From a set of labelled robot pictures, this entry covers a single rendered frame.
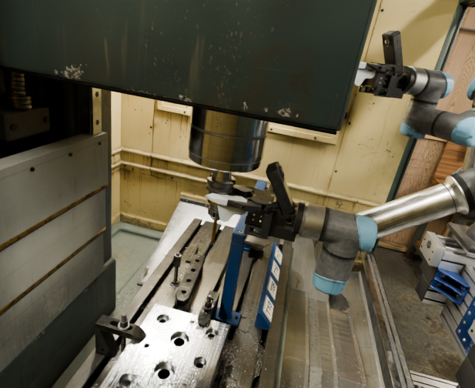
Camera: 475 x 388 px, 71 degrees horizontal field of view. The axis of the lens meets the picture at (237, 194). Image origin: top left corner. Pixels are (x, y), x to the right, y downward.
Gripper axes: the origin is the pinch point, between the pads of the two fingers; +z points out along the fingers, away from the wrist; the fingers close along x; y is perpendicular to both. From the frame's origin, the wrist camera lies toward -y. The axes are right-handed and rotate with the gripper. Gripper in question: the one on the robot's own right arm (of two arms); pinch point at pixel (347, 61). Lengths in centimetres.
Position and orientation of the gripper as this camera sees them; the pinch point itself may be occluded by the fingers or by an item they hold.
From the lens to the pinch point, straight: 96.9
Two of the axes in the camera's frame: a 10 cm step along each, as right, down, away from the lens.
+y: -1.5, 9.1, 4.0
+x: -3.0, -4.2, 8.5
